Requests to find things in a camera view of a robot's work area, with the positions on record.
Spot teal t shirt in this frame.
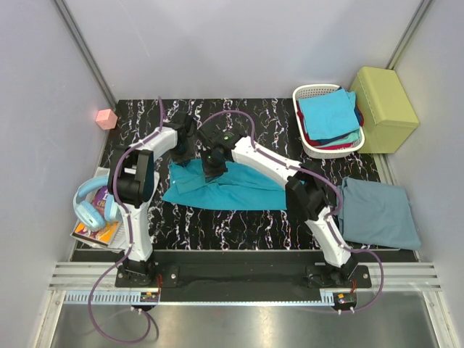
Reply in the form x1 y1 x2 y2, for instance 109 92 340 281
162 159 286 211

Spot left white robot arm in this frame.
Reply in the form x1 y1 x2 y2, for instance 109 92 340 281
108 114 196 287

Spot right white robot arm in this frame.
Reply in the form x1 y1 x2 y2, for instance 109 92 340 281
197 128 358 288

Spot stack of papers and books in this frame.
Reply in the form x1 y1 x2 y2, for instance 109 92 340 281
70 167 126 250

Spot pink cube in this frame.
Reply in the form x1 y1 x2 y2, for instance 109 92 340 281
95 109 118 131

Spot white perforated laundry basket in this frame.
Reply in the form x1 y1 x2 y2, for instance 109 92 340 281
292 84 365 159

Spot red shirt in basket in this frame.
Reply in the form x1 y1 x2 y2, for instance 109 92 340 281
297 104 364 150

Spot light blue shirt in basket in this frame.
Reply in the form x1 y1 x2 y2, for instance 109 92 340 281
299 88 360 141

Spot light blue headphones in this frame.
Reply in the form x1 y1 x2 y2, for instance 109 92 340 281
73 175 122 231

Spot green storage box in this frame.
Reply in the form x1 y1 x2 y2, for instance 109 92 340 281
350 67 420 154

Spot folded grey-blue t shirt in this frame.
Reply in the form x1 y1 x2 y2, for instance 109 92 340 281
338 178 421 250

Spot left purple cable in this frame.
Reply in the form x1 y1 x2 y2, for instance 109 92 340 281
88 96 167 341

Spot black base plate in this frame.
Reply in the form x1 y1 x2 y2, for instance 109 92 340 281
115 251 372 289

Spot aluminium rail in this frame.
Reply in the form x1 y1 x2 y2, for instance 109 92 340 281
49 262 442 292

